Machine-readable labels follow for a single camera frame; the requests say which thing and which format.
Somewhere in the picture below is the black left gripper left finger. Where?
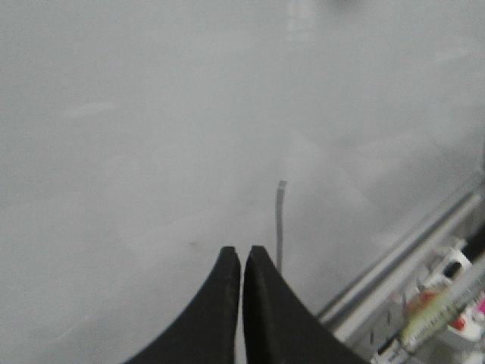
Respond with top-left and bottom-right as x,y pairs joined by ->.
127,246 -> 241,363

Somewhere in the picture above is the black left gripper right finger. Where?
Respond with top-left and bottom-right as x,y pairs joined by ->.
242,246 -> 365,364

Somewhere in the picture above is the white whiteboard marker pen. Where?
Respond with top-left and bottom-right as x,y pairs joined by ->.
370,261 -> 485,364

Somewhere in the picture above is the white whiteboard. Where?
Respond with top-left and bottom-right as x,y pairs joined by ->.
1,1 -> 484,363

